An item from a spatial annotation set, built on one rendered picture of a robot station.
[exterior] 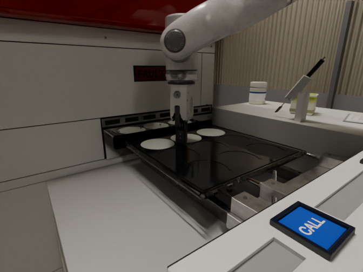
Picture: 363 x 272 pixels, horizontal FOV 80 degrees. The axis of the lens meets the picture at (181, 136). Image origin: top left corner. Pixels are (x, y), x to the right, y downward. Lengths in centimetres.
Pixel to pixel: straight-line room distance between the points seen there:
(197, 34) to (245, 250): 41
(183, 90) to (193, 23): 16
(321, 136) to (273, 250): 49
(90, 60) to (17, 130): 25
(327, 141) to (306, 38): 201
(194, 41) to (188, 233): 38
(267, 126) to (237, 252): 57
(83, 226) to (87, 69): 40
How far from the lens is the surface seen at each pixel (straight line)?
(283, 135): 73
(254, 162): 55
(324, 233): 26
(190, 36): 50
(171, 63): 58
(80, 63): 66
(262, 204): 38
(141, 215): 49
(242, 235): 23
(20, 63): 65
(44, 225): 78
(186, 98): 56
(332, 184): 37
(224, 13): 53
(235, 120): 83
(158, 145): 63
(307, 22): 264
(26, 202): 73
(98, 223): 49
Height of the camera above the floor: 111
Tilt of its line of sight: 17 degrees down
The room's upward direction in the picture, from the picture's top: straight up
